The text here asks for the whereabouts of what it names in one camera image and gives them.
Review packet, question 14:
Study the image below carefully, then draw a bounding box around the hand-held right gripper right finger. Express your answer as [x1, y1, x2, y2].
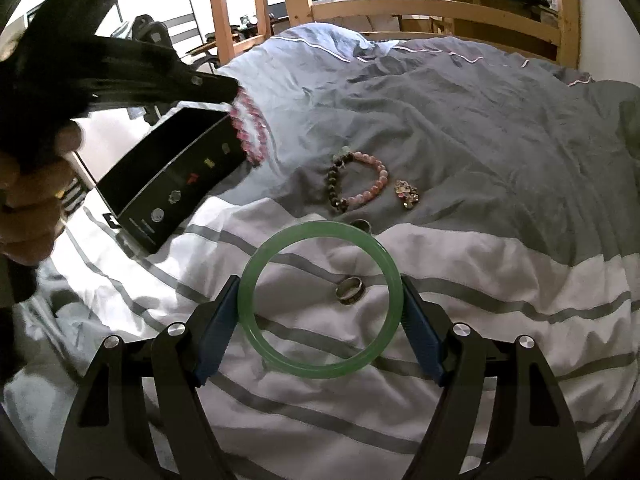
[400, 275, 586, 480]

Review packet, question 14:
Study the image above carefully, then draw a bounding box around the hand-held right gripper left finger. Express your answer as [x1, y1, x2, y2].
[55, 275, 242, 480]

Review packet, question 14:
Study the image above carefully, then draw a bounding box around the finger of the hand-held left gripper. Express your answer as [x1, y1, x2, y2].
[85, 35, 242, 114]

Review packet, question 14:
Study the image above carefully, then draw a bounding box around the red pink bead bracelet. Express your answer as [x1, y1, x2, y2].
[229, 87, 271, 169]

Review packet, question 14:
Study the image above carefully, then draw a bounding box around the black jewelry box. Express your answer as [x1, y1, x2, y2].
[95, 102, 251, 256]

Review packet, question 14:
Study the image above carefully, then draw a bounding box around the green jade bangle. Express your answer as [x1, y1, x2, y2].
[237, 220, 402, 379]

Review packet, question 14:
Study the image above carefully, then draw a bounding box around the person's left hand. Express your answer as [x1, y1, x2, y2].
[0, 120, 84, 267]

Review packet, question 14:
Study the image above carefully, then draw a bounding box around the black office chair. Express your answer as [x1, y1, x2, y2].
[186, 35, 222, 72]

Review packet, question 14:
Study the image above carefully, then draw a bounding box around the wooden ladder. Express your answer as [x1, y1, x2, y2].
[205, 0, 266, 66]

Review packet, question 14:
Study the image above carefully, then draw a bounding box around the gold cluster brooch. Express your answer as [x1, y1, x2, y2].
[392, 179, 421, 209]

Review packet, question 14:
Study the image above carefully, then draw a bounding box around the grey white striped duvet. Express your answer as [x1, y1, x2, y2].
[0, 22, 640, 480]

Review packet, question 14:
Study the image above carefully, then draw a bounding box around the silver band ring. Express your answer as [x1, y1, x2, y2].
[334, 278, 367, 306]

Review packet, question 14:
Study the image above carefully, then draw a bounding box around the dark brown bead bracelet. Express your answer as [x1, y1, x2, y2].
[326, 146, 354, 212]

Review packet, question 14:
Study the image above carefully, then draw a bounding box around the light pink bead bracelet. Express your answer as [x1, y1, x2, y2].
[345, 150, 390, 206]

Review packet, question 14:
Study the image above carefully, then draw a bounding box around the wooden bed frame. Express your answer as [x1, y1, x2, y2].
[275, 0, 584, 69]

